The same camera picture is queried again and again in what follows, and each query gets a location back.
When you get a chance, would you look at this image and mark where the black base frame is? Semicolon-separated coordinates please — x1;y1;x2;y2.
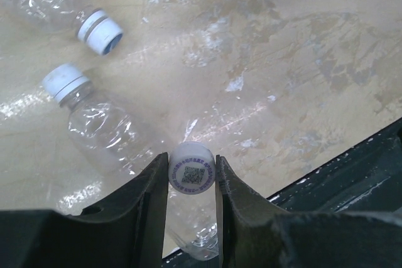
163;121;401;267

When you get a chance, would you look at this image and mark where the long clear crushed bottle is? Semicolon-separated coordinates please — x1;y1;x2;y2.
43;64;218;260

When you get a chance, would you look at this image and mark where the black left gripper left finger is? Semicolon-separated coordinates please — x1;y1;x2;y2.
1;153;168;267

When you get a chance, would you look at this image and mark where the clear crushed bottle middle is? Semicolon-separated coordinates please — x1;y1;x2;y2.
1;0;124;55

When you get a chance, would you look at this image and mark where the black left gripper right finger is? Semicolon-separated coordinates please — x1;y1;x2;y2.
215;156;401;267

